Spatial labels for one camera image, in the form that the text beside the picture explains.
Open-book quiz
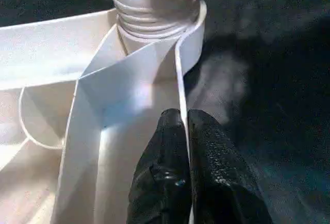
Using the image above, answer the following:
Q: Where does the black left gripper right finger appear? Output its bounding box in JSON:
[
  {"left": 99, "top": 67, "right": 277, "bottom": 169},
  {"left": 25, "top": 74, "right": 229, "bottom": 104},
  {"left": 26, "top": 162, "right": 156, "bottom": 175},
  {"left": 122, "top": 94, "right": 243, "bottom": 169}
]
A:
[{"left": 187, "top": 108, "right": 273, "bottom": 224}]

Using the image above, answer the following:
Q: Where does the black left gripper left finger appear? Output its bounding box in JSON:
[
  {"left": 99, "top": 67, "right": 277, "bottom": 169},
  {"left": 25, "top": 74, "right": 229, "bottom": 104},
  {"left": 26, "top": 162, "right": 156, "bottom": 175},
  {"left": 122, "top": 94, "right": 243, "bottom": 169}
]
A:
[{"left": 127, "top": 108, "right": 193, "bottom": 224}]

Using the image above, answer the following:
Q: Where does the black work mat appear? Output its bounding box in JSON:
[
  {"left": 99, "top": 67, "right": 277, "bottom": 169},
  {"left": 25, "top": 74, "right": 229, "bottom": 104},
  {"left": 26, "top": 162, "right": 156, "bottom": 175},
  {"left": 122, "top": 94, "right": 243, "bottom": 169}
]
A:
[{"left": 0, "top": 0, "right": 330, "bottom": 224}]

